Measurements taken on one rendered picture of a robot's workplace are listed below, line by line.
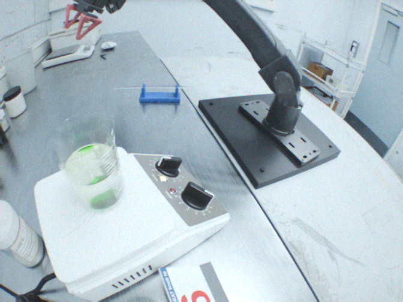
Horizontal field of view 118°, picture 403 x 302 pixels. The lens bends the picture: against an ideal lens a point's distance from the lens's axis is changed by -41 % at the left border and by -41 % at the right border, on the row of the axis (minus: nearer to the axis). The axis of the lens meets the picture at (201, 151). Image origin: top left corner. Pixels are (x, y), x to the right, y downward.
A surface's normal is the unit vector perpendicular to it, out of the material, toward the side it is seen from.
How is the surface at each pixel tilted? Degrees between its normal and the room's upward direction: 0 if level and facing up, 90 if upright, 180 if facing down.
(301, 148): 2
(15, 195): 0
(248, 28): 89
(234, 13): 89
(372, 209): 0
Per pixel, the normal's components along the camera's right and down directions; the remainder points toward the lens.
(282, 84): -0.47, 0.58
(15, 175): 0.11, -0.73
